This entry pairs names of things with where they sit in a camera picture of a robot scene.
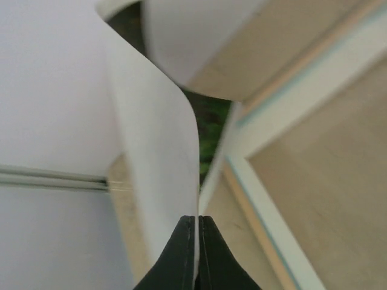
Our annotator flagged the left aluminium corner post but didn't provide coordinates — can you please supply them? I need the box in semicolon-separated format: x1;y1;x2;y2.
1;165;108;192

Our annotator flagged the teal wooden picture frame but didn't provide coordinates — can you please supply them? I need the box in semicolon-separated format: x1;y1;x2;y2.
222;0;387;290

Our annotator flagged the white mat board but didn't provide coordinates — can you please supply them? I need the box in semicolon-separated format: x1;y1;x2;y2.
225;10;386;289

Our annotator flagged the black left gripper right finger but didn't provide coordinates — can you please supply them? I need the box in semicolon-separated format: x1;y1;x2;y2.
196;216;261;290

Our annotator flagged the sunflower photo print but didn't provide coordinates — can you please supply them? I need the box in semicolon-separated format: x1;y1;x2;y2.
93;0;264;290

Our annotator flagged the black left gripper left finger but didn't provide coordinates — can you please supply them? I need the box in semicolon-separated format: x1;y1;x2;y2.
134;216;195;290

